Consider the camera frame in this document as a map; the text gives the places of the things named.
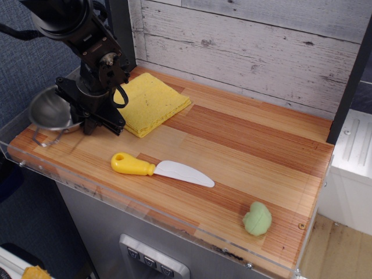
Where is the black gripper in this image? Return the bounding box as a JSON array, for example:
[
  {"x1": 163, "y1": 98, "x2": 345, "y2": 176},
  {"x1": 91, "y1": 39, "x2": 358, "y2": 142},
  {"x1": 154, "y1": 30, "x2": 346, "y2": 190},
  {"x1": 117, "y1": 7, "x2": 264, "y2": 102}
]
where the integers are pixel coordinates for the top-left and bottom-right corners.
[{"x1": 55, "y1": 77, "x2": 127, "y2": 135}]

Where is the silver metal bowl with handles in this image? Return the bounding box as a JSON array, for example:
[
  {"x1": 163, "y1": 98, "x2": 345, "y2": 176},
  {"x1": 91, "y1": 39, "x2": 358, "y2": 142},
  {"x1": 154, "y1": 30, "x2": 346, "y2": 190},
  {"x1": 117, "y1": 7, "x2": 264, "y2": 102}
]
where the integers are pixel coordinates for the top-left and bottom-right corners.
[{"x1": 28, "y1": 85, "x2": 83, "y2": 147}]

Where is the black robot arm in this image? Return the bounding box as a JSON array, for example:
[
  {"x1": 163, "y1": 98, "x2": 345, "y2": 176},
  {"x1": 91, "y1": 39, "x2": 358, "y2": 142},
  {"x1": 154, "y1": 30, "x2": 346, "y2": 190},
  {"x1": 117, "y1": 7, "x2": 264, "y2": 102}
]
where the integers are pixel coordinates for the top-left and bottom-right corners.
[{"x1": 22, "y1": 1, "x2": 130, "y2": 135}]

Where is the folded yellow cloth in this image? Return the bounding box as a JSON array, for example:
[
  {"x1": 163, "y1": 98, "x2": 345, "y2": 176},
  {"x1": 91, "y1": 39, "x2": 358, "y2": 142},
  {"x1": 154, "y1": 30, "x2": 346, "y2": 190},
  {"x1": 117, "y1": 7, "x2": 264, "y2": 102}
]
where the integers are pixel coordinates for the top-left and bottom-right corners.
[{"x1": 119, "y1": 73, "x2": 191, "y2": 138}]

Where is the silver toy fridge cabinet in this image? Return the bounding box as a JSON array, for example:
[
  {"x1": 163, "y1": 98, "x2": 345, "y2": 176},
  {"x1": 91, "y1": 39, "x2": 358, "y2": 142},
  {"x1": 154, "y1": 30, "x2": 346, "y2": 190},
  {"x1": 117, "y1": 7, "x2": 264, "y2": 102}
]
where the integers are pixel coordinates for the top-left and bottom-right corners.
[{"x1": 58, "y1": 183, "x2": 292, "y2": 278}]

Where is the ice dispenser button panel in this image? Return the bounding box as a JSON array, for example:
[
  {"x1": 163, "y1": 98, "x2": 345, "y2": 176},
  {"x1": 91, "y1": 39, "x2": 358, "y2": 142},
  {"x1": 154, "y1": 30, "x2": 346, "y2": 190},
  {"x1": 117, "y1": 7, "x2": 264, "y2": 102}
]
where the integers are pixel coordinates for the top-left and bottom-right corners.
[{"x1": 119, "y1": 234, "x2": 191, "y2": 278}]

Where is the yellow object bottom left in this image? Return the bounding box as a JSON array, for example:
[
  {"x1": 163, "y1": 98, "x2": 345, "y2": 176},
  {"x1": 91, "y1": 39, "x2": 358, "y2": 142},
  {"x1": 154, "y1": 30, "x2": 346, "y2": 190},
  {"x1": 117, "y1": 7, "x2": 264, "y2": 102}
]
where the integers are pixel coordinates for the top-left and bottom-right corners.
[{"x1": 21, "y1": 266, "x2": 52, "y2": 279}]

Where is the green plush toy vegetable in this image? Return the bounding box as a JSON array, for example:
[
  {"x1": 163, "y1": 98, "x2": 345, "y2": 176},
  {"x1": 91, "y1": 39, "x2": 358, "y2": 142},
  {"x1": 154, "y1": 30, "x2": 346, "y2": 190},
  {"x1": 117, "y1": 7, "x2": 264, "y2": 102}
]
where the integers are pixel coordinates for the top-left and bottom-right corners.
[{"x1": 242, "y1": 201, "x2": 272, "y2": 236}]

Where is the white toy sink unit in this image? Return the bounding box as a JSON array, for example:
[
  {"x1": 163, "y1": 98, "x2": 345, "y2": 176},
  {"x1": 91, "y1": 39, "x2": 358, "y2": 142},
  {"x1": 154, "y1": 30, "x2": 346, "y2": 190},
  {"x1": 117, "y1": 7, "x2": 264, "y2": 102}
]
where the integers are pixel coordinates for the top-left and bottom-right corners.
[{"x1": 318, "y1": 109, "x2": 371, "y2": 235}]

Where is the yellow-handled white toy knife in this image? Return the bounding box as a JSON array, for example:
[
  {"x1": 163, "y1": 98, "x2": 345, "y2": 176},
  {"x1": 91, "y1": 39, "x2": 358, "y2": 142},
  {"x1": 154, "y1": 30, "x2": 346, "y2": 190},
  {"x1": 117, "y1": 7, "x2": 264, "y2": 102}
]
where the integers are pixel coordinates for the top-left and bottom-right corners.
[{"x1": 110, "y1": 152, "x2": 215, "y2": 188}]

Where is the clear acrylic guard rail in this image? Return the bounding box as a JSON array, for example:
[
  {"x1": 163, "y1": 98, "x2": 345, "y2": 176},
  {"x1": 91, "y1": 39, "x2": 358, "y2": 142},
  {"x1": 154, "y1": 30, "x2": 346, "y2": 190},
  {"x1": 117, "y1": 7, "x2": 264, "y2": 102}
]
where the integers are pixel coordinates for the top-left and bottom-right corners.
[{"x1": 5, "y1": 72, "x2": 334, "y2": 278}]

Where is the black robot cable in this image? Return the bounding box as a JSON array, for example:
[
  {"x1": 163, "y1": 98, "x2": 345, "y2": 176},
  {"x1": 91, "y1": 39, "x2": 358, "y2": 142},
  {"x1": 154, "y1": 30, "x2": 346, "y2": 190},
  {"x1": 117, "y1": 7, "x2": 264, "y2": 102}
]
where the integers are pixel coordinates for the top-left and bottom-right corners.
[{"x1": 0, "y1": 23, "x2": 130, "y2": 109}]

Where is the black vertical post left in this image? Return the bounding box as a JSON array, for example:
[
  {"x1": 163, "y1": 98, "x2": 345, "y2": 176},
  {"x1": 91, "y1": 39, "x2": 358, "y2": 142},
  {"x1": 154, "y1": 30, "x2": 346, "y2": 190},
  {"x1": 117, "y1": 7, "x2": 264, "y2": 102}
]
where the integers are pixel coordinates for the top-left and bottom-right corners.
[{"x1": 105, "y1": 0, "x2": 137, "y2": 72}]

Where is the black vertical post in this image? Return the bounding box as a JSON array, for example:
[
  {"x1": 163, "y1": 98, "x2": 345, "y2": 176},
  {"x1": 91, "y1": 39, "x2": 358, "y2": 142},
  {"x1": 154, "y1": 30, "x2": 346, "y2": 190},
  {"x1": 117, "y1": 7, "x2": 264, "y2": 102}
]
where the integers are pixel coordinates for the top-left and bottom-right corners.
[
  {"x1": 325, "y1": 0, "x2": 372, "y2": 145},
  {"x1": 105, "y1": 0, "x2": 137, "y2": 72}
]

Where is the black vertical post right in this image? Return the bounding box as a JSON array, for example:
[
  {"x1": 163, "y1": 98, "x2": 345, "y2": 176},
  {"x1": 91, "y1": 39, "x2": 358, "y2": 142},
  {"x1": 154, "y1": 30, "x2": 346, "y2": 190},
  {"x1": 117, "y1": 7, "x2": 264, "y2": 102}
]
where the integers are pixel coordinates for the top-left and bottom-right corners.
[{"x1": 325, "y1": 0, "x2": 372, "y2": 145}]

